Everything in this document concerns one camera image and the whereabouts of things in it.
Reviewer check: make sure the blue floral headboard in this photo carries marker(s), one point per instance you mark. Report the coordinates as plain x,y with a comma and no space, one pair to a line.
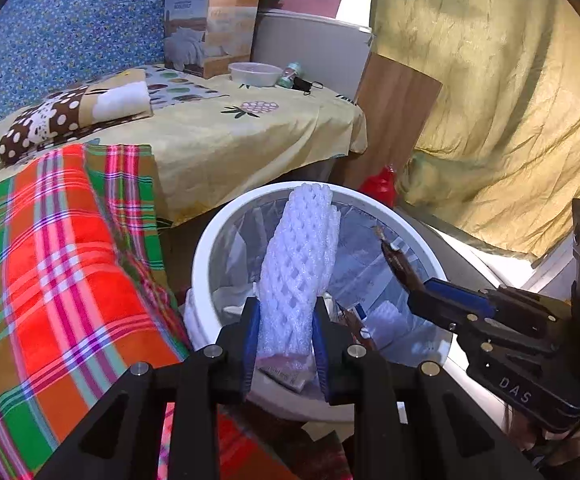
69,35

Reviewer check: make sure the plaid cloth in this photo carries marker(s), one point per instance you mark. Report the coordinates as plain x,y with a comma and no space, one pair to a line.
44,260

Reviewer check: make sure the black face mask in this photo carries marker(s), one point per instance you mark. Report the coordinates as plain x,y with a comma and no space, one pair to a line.
306,85

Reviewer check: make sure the polka dot patchwork pillow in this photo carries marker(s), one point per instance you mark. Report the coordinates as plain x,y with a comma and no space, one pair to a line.
54,120

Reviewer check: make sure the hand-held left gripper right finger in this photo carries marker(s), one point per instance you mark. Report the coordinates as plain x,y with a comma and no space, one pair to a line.
320,350

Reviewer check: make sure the white cabinet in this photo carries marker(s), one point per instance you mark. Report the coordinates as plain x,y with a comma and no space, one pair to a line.
310,45

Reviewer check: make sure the yellow printed bedsheet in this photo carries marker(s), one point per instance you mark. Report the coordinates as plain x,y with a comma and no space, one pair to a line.
245,145

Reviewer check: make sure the white trash bin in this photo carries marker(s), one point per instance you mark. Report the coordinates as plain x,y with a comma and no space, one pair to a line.
204,270

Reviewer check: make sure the red plastic bag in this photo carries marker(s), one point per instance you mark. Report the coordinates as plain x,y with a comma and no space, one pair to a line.
380,185

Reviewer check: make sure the yellow curtain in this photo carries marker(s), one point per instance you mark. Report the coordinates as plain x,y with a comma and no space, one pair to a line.
495,85

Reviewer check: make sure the white plastic bowl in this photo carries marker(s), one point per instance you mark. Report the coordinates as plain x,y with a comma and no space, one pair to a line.
255,75

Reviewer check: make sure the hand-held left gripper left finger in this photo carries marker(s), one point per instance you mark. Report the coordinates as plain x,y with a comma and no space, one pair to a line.
252,350

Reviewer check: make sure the wooden board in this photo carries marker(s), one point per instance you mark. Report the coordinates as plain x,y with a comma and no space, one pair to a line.
395,110

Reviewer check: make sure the white foam net sleeve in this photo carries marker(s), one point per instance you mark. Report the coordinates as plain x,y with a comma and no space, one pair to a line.
295,260

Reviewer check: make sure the small green bottle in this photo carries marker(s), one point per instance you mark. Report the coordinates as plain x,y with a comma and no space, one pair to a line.
289,76

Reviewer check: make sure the person's right hand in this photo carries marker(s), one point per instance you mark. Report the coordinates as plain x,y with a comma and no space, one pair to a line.
575,442

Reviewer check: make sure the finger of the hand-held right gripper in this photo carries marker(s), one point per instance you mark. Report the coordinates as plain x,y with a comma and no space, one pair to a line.
440,312
460,292

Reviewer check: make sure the cardboard quilt box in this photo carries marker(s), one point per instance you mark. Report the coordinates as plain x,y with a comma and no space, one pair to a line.
209,30

